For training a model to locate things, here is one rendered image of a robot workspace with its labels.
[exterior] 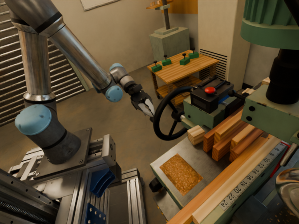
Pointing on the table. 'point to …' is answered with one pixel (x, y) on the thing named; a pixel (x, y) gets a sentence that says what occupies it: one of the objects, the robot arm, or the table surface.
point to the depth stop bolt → (291, 149)
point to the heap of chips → (181, 174)
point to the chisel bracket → (271, 115)
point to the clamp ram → (233, 106)
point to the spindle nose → (284, 78)
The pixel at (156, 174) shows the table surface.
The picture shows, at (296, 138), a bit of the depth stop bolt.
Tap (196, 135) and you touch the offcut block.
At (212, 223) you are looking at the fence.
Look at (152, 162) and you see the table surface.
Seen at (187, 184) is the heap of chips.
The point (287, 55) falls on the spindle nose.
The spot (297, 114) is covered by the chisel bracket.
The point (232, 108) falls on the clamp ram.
